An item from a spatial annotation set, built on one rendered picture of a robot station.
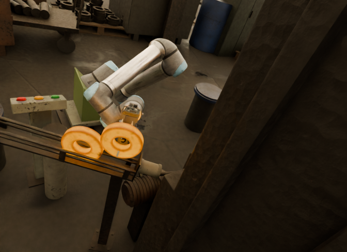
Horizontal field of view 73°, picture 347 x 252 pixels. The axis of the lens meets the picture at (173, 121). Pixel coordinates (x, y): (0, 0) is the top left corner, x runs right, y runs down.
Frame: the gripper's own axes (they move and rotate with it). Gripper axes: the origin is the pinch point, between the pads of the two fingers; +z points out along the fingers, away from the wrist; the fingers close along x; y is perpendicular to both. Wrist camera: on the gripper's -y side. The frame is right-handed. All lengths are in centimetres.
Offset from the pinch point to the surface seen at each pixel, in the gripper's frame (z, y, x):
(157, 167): -2.8, -10.9, 15.7
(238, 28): -372, 83, 131
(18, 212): -29, -75, -48
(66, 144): -1.2, -9.2, -19.2
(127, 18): -314, 42, -54
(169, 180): 21.6, 0.7, 16.9
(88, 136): 0.8, -2.7, -11.8
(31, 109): -32, -14, -47
